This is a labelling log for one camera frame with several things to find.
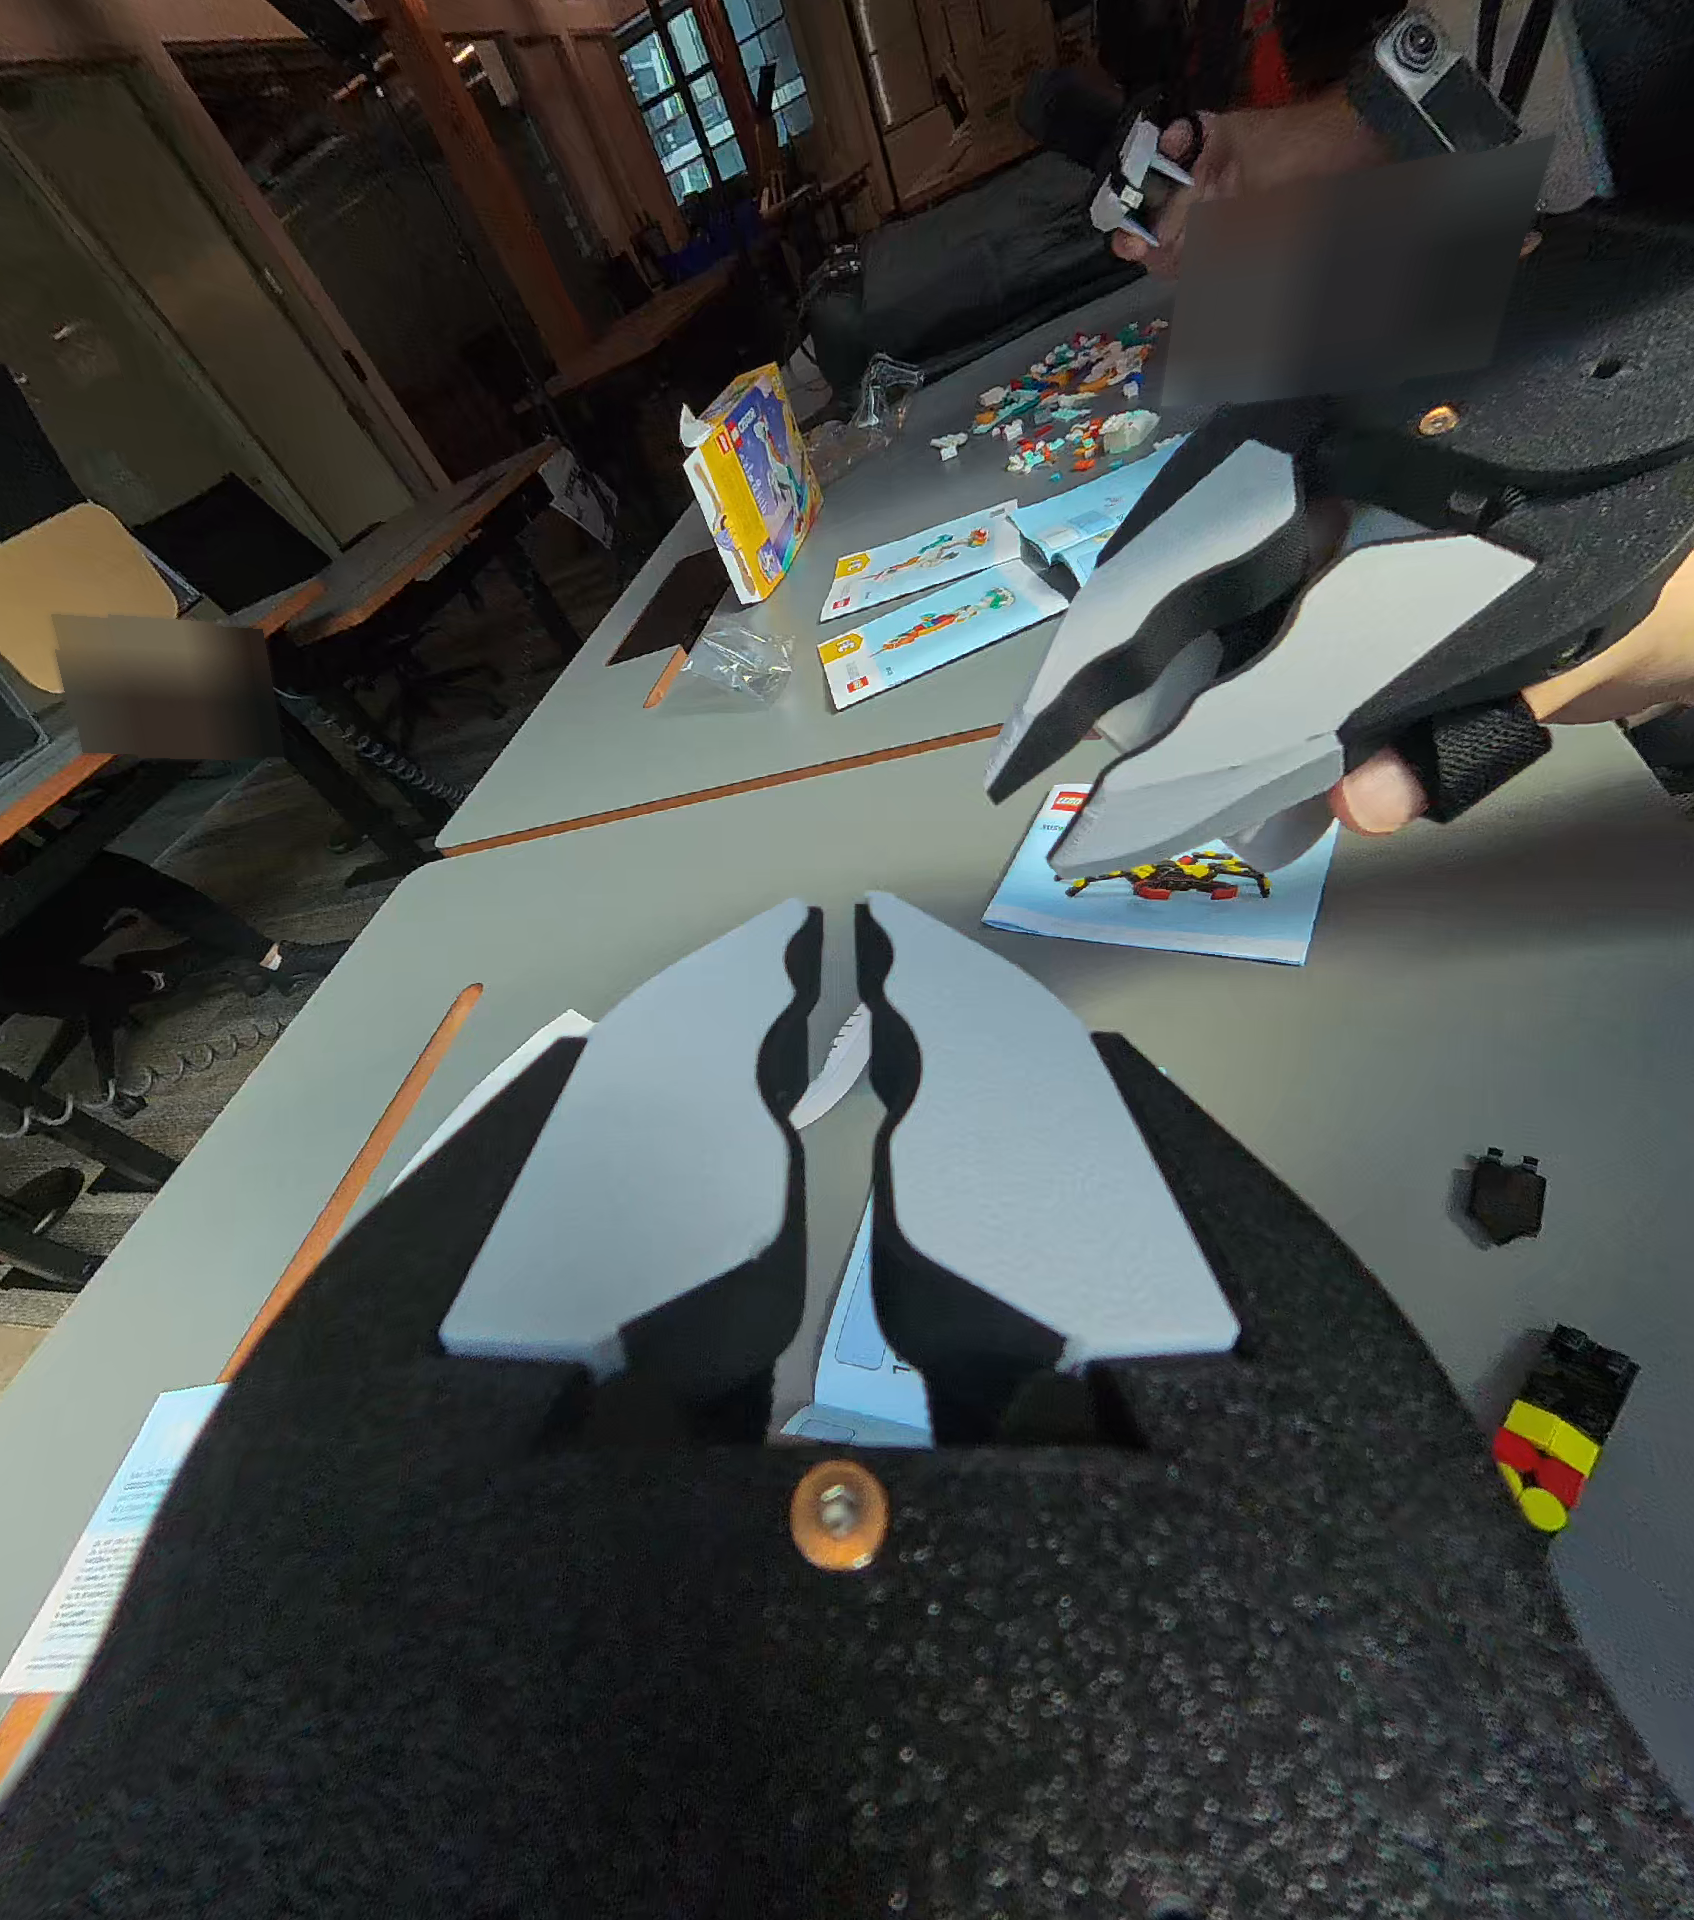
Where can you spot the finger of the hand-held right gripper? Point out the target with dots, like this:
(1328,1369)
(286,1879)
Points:
(1206,524)
(1327,675)

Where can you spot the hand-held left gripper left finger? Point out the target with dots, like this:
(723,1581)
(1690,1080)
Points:
(606,1170)

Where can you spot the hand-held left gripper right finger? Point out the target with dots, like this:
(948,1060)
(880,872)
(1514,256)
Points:
(1057,1170)

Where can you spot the small black brick assembly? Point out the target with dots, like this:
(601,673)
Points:
(1505,1200)

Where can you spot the yellow red black brick assembly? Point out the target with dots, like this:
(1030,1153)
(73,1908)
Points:
(1545,1441)

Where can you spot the grey desk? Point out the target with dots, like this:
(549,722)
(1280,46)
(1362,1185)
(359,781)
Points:
(606,750)
(1387,1051)

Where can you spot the wooden desk with black legs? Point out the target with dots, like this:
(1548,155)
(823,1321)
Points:
(397,533)

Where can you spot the blue instruction booklet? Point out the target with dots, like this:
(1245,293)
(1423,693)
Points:
(1072,533)

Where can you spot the pile of colourful toy bricks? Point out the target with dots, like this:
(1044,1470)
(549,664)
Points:
(1072,405)

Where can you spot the open instruction booklet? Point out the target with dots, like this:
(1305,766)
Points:
(871,1321)

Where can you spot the instruction booklet with creature picture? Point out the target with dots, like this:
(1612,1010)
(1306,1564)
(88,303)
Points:
(1163,914)

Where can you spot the white instruction booklet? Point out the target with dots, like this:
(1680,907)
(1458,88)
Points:
(937,638)
(922,567)

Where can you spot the black sofa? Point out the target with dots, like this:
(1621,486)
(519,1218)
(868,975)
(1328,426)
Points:
(967,270)

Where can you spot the clear plastic bag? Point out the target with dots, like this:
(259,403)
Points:
(880,392)
(742,660)

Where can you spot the yellow toy box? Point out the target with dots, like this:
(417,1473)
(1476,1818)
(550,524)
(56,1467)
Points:
(757,495)

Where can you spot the orange cone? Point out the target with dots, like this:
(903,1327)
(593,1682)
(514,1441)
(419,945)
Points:
(1264,45)

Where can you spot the large cardboard box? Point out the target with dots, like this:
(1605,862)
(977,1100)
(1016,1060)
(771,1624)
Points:
(937,90)

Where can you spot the black flat pad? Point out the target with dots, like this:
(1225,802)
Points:
(667,614)

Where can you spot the white printed leaflet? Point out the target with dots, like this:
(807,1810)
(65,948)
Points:
(113,1544)

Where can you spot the paned window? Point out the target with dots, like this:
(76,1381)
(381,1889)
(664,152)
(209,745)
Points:
(683,120)

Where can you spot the beige plywood chair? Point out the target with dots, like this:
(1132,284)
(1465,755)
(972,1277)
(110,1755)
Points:
(53,584)

